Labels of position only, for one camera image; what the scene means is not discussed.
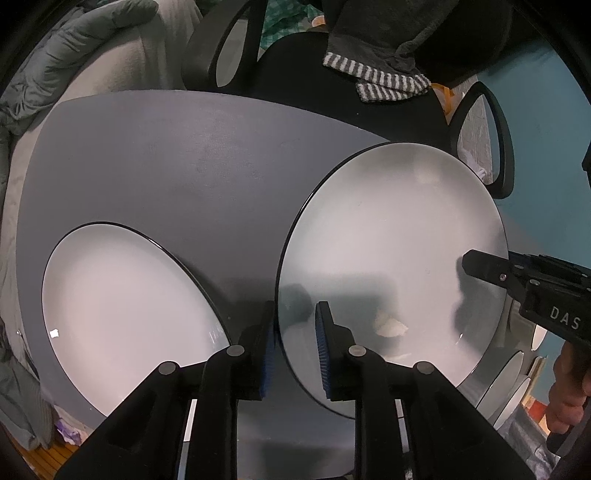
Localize green checkered cloth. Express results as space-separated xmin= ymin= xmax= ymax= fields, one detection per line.
xmin=259 ymin=0 xmax=334 ymax=51

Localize dark grey garment striped cuffs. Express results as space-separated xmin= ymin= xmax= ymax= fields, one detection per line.
xmin=322 ymin=0 xmax=514 ymax=103

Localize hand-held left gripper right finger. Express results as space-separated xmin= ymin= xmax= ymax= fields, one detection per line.
xmin=315 ymin=301 xmax=555 ymax=480

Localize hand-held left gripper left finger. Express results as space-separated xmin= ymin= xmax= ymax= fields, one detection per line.
xmin=55 ymin=300 xmax=279 ymax=480

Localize black office chair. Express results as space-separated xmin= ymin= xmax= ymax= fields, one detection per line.
xmin=182 ymin=0 xmax=515 ymax=200

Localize person's right hand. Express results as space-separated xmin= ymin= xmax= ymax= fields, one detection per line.
xmin=547 ymin=342 xmax=591 ymax=435

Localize white plate with black rim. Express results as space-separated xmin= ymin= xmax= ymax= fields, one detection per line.
xmin=276 ymin=141 xmax=509 ymax=420

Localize clear plastic sheet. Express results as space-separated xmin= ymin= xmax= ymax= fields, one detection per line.
xmin=501 ymin=406 xmax=561 ymax=480

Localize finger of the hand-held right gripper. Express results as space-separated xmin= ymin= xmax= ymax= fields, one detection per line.
xmin=462 ymin=249 xmax=532 ymax=289
xmin=509 ymin=252 xmax=591 ymax=278

